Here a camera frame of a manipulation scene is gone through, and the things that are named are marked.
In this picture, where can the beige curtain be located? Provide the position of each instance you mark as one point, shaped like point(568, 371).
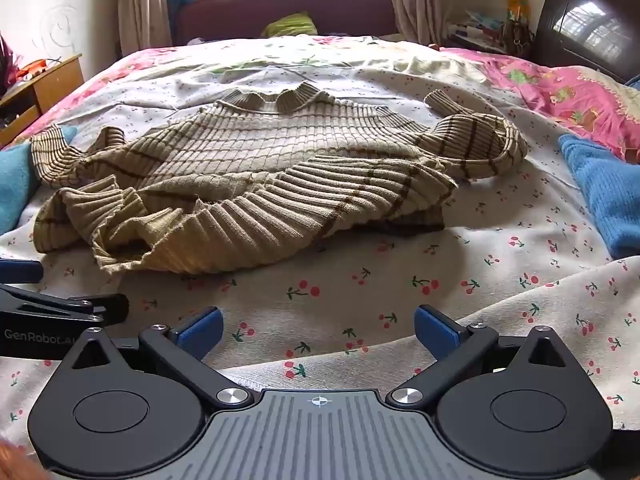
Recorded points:
point(142, 5)
point(417, 0)

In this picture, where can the stack of books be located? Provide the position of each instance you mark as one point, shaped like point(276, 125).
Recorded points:
point(475, 27)

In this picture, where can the wooden nightstand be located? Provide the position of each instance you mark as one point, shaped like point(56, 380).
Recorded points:
point(42, 95)

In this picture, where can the blue folded cloth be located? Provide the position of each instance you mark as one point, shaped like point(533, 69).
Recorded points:
point(605, 190)

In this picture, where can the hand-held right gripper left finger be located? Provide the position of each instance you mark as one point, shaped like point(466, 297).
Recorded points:
point(202, 332)

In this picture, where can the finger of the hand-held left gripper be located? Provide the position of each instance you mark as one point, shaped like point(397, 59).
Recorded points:
point(22, 271)
point(107, 307)

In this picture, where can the brown bag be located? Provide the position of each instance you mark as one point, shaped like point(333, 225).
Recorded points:
point(517, 35)

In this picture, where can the beige striped ribbed sweater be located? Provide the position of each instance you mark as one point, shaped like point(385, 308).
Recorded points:
point(260, 170)

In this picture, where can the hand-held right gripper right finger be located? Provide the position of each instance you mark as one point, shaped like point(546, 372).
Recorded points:
point(436, 332)

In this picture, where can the orange toy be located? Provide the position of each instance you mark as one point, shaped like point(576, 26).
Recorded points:
point(35, 67)

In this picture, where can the cherry print bed sheet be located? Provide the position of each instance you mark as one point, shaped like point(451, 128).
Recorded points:
point(350, 280)

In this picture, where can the pink floral quilt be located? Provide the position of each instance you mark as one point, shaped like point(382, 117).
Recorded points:
point(555, 85)

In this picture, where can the green cloth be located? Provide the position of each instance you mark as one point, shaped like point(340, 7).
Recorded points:
point(290, 25)

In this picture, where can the yellow toy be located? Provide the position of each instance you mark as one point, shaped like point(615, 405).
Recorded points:
point(518, 4)

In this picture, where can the maroon bed headboard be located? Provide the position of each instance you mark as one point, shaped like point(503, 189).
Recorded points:
point(285, 12)

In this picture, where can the teal folded cloth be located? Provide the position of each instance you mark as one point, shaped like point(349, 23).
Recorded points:
point(12, 185)

